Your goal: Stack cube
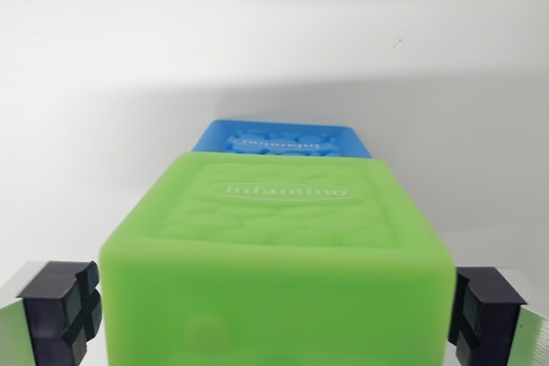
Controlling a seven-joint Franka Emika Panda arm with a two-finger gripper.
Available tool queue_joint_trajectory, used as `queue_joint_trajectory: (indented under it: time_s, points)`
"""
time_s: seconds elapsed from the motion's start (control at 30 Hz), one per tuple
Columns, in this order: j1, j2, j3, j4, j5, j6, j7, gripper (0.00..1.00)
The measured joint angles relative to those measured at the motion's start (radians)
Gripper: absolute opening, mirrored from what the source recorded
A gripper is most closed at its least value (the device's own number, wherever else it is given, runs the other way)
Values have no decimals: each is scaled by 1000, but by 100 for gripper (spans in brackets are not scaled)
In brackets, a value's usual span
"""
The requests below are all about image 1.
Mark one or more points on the black-tipped silver gripper right finger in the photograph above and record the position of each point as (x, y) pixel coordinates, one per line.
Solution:
(493, 314)

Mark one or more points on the black-tipped silver gripper left finger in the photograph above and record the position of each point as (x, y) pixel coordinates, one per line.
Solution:
(47, 310)

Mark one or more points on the green soft toy cube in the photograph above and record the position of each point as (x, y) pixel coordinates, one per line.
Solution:
(274, 280)

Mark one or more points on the blue soft toy cube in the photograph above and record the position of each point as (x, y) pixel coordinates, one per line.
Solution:
(283, 139)

